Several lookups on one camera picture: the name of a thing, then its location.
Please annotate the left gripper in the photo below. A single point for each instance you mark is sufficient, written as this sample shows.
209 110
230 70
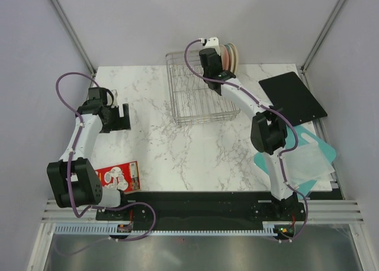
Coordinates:
121 123

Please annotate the metal wire dish rack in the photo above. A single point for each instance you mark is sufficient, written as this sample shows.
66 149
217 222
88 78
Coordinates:
192 102

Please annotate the pink and cream plate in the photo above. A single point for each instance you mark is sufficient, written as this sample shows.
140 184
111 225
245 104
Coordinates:
225 57

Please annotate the green and cream plate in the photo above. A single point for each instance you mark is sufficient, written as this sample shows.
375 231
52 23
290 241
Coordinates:
236 58

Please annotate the blue and cream plate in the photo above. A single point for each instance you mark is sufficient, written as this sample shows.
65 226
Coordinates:
232 58

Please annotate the watermelon pattern plate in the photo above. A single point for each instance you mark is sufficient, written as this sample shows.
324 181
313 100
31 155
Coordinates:
220 50

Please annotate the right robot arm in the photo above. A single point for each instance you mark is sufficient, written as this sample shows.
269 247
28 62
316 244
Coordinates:
268 131

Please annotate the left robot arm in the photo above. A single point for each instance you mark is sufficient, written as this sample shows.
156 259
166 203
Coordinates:
74 181

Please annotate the red instruction card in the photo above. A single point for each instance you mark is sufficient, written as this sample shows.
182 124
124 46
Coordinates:
124 177

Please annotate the black square mat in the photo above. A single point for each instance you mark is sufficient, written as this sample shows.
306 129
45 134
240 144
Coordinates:
290 93

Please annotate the teal cutting mat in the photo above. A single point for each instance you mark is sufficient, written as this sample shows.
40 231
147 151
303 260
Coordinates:
306 137

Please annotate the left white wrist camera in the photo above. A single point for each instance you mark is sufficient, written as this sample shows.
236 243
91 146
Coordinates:
117 98

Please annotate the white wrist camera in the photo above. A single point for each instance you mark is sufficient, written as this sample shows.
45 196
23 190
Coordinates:
211 42
117 98

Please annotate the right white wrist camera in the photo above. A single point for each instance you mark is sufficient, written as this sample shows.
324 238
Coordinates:
211 42

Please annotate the left aluminium frame post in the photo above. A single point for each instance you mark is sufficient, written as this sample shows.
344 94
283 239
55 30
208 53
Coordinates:
64 19

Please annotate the aluminium frame post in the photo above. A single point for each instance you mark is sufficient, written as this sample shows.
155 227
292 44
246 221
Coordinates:
327 27
64 19

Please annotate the white slotted cable duct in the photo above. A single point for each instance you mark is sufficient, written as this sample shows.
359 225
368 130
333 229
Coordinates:
119 230

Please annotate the right aluminium frame post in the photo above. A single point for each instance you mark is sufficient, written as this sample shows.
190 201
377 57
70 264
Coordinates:
327 27

